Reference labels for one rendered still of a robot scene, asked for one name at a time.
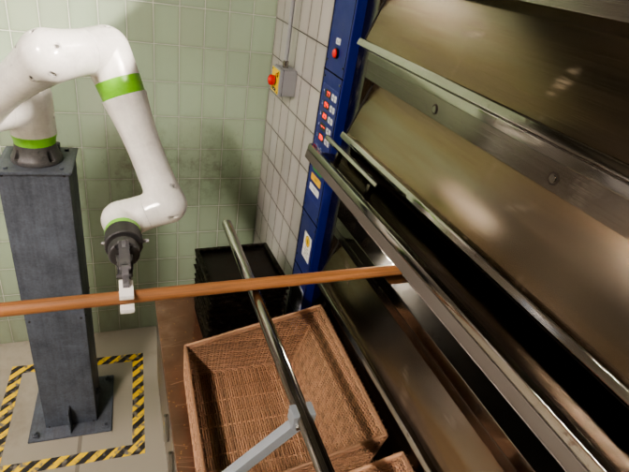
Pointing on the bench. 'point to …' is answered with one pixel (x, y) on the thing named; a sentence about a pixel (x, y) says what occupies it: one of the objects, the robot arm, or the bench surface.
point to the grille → (296, 298)
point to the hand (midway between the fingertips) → (126, 296)
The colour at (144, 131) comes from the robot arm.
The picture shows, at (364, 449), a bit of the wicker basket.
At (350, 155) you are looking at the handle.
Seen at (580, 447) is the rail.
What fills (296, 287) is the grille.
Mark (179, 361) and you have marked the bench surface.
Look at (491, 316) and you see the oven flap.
